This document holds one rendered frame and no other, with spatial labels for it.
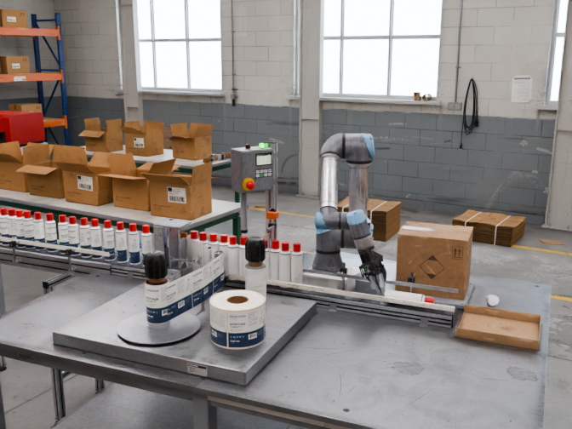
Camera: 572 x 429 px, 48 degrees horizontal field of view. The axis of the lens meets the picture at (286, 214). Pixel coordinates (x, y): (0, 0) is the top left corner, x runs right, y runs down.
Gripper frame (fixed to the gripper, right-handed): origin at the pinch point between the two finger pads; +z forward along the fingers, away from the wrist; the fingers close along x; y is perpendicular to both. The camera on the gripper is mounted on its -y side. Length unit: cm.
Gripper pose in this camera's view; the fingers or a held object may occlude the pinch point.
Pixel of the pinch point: (381, 290)
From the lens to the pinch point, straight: 271.5
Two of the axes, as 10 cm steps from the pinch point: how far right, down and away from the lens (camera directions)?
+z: 3.1, 9.4, 1.0
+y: -3.9, 2.2, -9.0
